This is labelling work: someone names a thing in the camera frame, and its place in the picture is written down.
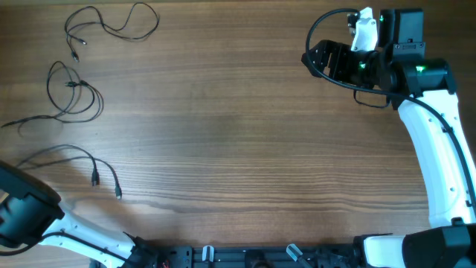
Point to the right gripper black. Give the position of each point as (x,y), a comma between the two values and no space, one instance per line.
(340,52)

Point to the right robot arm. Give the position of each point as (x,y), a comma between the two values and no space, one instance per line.
(387,57)

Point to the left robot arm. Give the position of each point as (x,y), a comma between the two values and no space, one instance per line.
(32,214)

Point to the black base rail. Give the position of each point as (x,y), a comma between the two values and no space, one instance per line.
(260,257)

